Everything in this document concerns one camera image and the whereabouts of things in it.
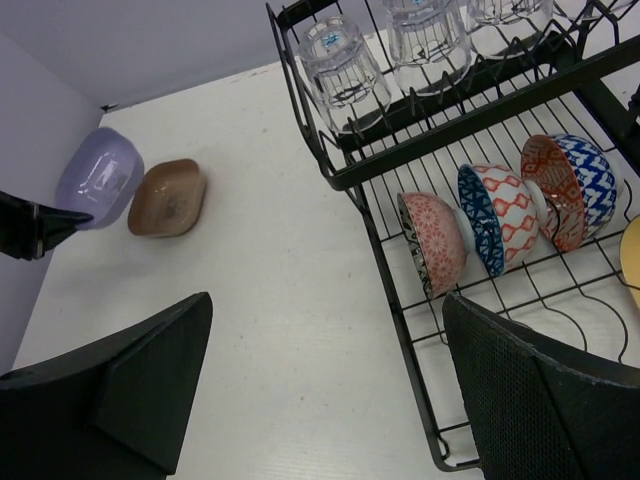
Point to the brown panda plate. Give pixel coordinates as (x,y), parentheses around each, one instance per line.
(168,202)

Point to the blue lattice red-white bowl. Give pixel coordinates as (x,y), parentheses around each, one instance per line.
(506,213)

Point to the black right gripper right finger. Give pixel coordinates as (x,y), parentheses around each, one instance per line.
(539,408)

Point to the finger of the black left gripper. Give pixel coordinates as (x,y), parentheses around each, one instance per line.
(29,230)

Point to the pink floral-inside bowl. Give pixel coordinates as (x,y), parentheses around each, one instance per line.
(439,238)

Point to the purple panda plate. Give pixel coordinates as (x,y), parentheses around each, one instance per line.
(101,178)

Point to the clear glass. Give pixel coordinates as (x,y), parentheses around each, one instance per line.
(428,44)
(506,29)
(346,82)

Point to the yellow panda plate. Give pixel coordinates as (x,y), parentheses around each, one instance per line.
(629,255)

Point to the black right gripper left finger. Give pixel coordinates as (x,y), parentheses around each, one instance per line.
(116,408)

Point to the black wire dish rack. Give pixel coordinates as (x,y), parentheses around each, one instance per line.
(492,151)

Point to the orange blue patterned bowl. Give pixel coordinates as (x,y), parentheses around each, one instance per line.
(579,184)

